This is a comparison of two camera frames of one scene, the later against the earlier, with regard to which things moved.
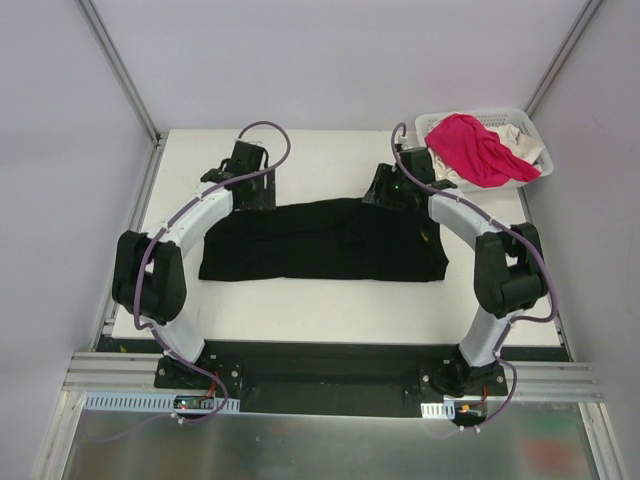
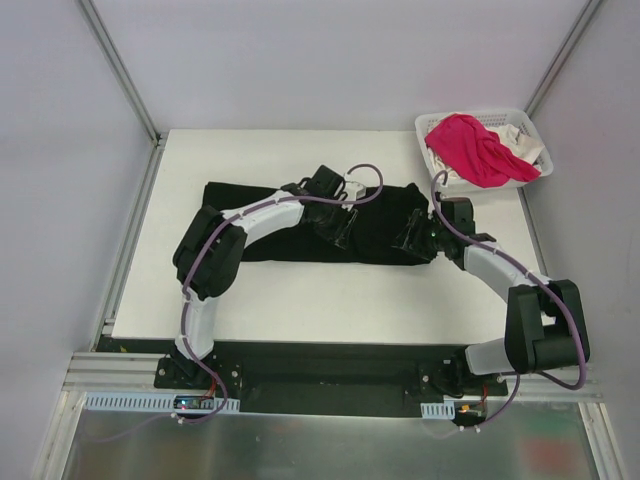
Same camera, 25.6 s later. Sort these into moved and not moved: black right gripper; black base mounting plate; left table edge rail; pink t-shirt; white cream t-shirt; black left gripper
Moved: black right gripper; black left gripper
Not moved: white cream t-shirt; black base mounting plate; pink t-shirt; left table edge rail
